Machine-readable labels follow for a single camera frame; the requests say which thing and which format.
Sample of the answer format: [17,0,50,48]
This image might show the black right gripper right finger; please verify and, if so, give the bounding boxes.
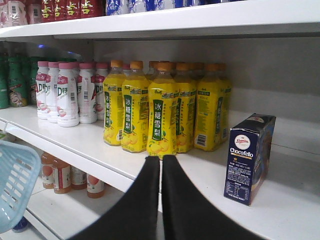
[162,155,260,240]

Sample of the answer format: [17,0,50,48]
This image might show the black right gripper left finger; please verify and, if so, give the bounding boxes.
[70,156,160,240]

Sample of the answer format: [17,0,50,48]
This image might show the blue Chocofello cookie box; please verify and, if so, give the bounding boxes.
[223,113,276,206]

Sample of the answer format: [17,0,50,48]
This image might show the light blue plastic basket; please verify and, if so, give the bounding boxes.
[0,140,41,233]

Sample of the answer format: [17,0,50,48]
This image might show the orange juice bottle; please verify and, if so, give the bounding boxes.
[52,157,72,194]
[41,151,54,189]
[87,174,105,199]
[70,166,87,190]

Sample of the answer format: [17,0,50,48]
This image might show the yellow pear drink bottle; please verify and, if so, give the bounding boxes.
[103,60,126,146]
[121,61,149,153]
[194,63,225,152]
[174,62,197,153]
[146,62,179,159]

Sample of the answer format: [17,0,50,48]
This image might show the white pink-cap milk bottle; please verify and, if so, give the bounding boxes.
[36,61,49,120]
[46,62,60,123]
[57,62,80,128]
[77,62,98,124]

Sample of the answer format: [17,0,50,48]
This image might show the green drink bottle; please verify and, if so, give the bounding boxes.
[8,57,28,107]

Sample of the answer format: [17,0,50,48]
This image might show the white supermarket shelf unit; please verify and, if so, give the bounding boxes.
[0,0,320,240]

